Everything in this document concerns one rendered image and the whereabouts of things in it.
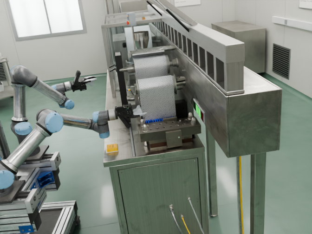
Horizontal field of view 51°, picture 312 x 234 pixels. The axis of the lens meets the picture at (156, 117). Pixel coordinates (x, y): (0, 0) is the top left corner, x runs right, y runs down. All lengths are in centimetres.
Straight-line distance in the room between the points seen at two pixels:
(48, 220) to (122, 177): 97
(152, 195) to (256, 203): 75
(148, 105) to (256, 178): 91
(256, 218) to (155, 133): 78
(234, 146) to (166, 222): 107
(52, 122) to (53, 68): 599
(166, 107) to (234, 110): 90
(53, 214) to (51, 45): 541
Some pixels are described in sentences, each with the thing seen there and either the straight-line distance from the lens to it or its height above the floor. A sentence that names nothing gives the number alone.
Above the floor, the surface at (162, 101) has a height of 115.
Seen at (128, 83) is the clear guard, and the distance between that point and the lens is 327.
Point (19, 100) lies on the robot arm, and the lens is 266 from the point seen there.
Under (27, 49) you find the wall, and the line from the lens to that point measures 802.
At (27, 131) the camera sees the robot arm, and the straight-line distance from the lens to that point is 257.
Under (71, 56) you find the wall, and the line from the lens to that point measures 788.
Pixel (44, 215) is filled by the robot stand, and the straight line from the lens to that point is 302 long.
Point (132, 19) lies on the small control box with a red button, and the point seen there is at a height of 166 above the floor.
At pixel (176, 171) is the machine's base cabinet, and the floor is 75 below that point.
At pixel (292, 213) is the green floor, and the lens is 312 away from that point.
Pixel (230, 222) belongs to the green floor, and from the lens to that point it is 296.
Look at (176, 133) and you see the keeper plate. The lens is 212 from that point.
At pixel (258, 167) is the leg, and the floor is 102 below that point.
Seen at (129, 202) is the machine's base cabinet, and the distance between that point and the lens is 230.
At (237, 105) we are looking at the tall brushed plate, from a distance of 145.
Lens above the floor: 192
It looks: 22 degrees down
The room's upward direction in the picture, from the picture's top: 6 degrees counter-clockwise
